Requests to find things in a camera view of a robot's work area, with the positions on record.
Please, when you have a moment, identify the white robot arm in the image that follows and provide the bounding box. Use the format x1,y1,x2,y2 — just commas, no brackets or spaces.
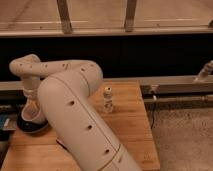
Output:
9,54,142,171

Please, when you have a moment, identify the black ceramic bowl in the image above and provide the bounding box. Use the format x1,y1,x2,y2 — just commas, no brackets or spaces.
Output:
17,115,48,134

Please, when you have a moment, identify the small clear bottle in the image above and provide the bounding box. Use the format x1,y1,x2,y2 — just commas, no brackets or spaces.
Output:
103,87,113,113

